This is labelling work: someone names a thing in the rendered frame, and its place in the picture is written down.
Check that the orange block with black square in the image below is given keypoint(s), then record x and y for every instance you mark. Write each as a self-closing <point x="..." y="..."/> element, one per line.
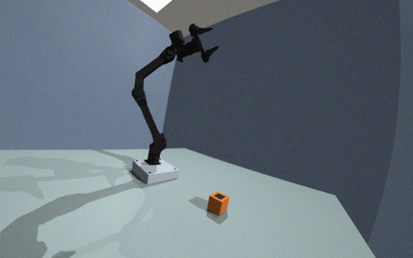
<point x="218" y="203"/>

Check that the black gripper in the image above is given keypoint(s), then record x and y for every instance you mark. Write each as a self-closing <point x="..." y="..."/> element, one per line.
<point x="194" y="46"/>

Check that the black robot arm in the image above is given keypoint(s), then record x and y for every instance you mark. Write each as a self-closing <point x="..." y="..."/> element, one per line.
<point x="168" y="55"/>

